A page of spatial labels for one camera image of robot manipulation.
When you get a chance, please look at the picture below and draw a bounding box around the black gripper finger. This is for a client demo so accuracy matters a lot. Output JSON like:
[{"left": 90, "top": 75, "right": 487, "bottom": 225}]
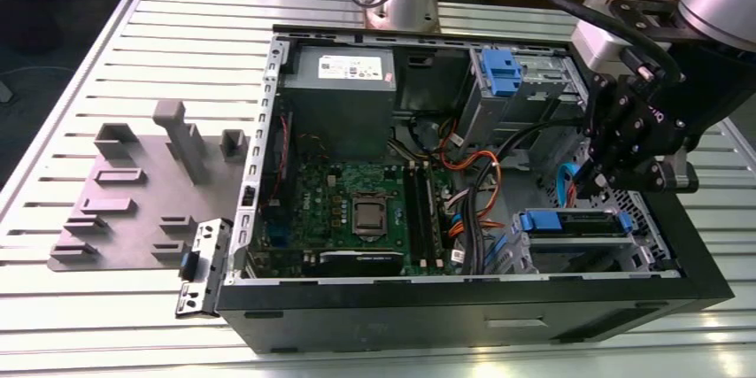
[
  {"left": 580, "top": 72, "right": 688, "bottom": 200},
  {"left": 607, "top": 154, "right": 703, "bottom": 196}
]

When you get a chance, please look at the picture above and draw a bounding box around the hard disk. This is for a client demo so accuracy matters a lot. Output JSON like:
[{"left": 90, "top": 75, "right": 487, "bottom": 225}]
[{"left": 518, "top": 209, "right": 635, "bottom": 237}]

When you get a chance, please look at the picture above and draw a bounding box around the metal disk bay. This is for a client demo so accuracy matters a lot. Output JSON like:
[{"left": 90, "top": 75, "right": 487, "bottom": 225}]
[{"left": 511, "top": 207, "right": 679, "bottom": 275}]

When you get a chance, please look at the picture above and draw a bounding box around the metal optical drive cage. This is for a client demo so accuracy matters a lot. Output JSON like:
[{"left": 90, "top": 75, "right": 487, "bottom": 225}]
[{"left": 460, "top": 45, "right": 596, "bottom": 149}]

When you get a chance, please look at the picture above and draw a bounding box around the blue drive latch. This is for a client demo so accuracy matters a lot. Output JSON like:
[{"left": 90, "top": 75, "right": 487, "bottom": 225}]
[{"left": 482, "top": 48, "right": 524, "bottom": 98}]

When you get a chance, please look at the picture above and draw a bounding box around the black RAM slot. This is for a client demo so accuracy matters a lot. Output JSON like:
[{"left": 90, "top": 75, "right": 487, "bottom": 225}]
[
  {"left": 420, "top": 161, "right": 446, "bottom": 266},
  {"left": 406, "top": 161, "right": 431, "bottom": 266}
]

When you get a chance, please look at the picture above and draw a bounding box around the silver CPU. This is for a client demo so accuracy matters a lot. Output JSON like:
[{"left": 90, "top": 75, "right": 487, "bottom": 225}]
[{"left": 354, "top": 200, "right": 390, "bottom": 227}]

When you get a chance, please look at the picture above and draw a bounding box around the CPU socket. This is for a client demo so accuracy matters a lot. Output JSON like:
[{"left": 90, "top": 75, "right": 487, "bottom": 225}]
[{"left": 348, "top": 191, "right": 396, "bottom": 244}]

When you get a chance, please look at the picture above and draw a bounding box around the grey power supply unit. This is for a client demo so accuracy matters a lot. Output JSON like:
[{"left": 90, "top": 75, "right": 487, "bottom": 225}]
[{"left": 276, "top": 45, "right": 398, "bottom": 165}]

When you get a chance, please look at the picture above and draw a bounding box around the black PC case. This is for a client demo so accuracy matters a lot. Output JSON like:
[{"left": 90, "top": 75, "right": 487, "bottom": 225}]
[{"left": 215, "top": 22, "right": 736, "bottom": 355}]

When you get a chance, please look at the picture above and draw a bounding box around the black graphics card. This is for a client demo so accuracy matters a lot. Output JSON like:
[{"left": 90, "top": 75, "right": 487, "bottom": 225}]
[{"left": 300, "top": 249, "right": 407, "bottom": 277}]

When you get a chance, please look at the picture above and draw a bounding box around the green motherboard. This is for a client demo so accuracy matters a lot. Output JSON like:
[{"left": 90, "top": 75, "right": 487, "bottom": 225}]
[{"left": 247, "top": 160, "right": 468, "bottom": 277}]

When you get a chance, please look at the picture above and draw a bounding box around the grey parts rack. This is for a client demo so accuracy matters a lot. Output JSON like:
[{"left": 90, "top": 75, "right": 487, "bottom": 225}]
[{"left": 47, "top": 101, "right": 250, "bottom": 273}]

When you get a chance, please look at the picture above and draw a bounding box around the blue data wire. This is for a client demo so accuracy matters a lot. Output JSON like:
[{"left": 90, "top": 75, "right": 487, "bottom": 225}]
[{"left": 555, "top": 159, "right": 592, "bottom": 211}]

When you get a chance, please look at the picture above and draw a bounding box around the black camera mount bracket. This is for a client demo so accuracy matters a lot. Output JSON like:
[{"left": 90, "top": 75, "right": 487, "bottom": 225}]
[{"left": 607, "top": 0, "right": 687, "bottom": 42}]

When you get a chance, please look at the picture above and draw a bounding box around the orange power wire bundle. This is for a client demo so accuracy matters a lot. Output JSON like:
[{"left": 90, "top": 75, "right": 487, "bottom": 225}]
[{"left": 440, "top": 150, "right": 504, "bottom": 238}]

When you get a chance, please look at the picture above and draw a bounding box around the black cable bundle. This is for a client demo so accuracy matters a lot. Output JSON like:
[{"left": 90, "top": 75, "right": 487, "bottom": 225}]
[{"left": 460, "top": 119, "right": 592, "bottom": 275}]

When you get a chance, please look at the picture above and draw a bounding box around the black plastic air duct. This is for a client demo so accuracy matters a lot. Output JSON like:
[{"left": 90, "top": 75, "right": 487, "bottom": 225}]
[{"left": 390, "top": 46, "right": 474, "bottom": 114}]

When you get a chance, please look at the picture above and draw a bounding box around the thin red wire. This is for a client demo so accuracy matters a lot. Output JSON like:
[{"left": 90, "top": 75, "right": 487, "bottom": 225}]
[{"left": 268, "top": 110, "right": 295, "bottom": 209}]

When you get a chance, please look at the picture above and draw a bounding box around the metal expansion slot bracket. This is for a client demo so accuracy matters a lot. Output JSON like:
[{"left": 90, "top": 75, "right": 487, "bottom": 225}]
[{"left": 175, "top": 217, "right": 234, "bottom": 319}]

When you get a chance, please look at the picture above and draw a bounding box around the blue bracket latch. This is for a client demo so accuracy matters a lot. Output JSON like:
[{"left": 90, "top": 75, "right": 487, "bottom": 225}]
[{"left": 179, "top": 251, "right": 202, "bottom": 281}]

